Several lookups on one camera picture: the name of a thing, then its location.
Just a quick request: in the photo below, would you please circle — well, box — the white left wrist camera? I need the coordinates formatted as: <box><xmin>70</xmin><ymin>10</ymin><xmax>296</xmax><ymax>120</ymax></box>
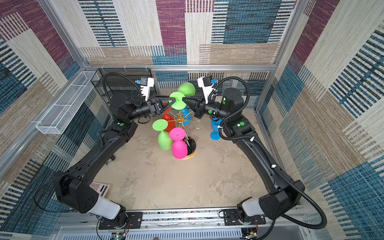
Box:
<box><xmin>136</xmin><ymin>77</ymin><xmax>155</xmax><ymax>101</ymax></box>

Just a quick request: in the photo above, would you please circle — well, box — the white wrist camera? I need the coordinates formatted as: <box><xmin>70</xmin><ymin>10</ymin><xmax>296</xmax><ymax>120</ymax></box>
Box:
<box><xmin>136</xmin><ymin>77</ymin><xmax>155</xmax><ymax>101</ymax></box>
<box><xmin>197</xmin><ymin>75</ymin><xmax>218</xmax><ymax>104</ymax></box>

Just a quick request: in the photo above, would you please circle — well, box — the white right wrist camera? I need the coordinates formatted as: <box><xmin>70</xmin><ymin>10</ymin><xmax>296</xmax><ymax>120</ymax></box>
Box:
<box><xmin>197</xmin><ymin>75</ymin><xmax>218</xmax><ymax>104</ymax></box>

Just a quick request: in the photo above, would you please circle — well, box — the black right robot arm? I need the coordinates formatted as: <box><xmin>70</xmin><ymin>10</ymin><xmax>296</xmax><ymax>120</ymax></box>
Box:
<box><xmin>183</xmin><ymin>76</ymin><xmax>327</xmax><ymax>230</ymax></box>

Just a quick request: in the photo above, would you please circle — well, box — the red wine glass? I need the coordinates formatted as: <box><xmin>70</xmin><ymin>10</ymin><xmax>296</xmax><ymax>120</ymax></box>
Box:
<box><xmin>162</xmin><ymin>107</ymin><xmax>176</xmax><ymax>133</ymax></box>

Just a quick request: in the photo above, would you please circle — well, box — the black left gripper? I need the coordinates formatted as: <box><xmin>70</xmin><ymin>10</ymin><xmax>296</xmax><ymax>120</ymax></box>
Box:
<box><xmin>126</xmin><ymin>96</ymin><xmax>174</xmax><ymax>125</ymax></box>

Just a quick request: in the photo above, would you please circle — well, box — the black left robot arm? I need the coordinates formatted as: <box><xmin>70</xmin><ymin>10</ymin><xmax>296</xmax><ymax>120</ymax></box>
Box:
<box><xmin>53</xmin><ymin>76</ymin><xmax>176</xmax><ymax>229</ymax></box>

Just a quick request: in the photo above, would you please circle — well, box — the gold wine glass rack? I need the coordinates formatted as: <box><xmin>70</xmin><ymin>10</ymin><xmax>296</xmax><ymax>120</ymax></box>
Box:
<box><xmin>170</xmin><ymin>111</ymin><xmax>204</xmax><ymax>160</ymax></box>

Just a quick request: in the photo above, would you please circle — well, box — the pink white calculator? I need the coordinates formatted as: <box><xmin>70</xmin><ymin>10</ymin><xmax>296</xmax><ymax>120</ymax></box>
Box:
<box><xmin>90</xmin><ymin>182</ymin><xmax>110</xmax><ymax>198</ymax></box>

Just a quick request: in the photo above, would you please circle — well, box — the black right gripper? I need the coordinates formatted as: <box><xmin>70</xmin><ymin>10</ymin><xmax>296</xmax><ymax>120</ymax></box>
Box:
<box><xmin>182</xmin><ymin>93</ymin><xmax>230</xmax><ymax>121</ymax></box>

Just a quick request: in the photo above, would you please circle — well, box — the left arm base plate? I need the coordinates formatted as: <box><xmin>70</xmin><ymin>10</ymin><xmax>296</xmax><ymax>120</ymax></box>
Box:
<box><xmin>98</xmin><ymin>212</ymin><xmax>143</xmax><ymax>230</ymax></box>

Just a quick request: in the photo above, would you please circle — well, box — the green wine glass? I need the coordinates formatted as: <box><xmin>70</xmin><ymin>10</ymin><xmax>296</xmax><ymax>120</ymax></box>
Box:
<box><xmin>170</xmin><ymin>82</ymin><xmax>196</xmax><ymax>111</ymax></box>
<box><xmin>152</xmin><ymin>119</ymin><xmax>174</xmax><ymax>151</ymax></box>

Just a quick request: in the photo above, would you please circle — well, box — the black mesh shelf rack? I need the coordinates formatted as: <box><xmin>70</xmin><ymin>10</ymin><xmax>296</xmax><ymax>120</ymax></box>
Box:
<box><xmin>91</xmin><ymin>68</ymin><xmax>153</xmax><ymax>106</ymax></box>

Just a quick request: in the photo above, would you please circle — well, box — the blue wine glass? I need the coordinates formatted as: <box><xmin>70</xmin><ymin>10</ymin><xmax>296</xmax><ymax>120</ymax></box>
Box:
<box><xmin>181</xmin><ymin>108</ymin><xmax>192</xmax><ymax>126</ymax></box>
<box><xmin>210</xmin><ymin>118</ymin><xmax>222</xmax><ymax>141</ymax></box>

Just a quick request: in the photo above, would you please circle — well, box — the white wire mesh basket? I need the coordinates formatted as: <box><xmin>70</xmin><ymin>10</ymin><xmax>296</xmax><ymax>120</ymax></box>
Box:
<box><xmin>36</xmin><ymin>71</ymin><xmax>95</xmax><ymax>135</ymax></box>

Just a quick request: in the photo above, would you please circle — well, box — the aluminium front rail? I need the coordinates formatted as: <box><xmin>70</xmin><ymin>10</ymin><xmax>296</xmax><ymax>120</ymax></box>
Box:
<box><xmin>50</xmin><ymin>207</ymin><xmax>316</xmax><ymax>240</ymax></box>

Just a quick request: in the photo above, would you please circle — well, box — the pink wine glass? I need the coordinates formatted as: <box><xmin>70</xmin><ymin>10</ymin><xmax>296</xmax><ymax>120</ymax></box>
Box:
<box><xmin>169</xmin><ymin>128</ymin><xmax>188</xmax><ymax>159</ymax></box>

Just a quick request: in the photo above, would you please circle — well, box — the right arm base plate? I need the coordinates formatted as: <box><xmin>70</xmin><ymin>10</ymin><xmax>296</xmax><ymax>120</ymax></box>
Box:
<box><xmin>218</xmin><ymin>209</ymin><xmax>266</xmax><ymax>226</ymax></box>

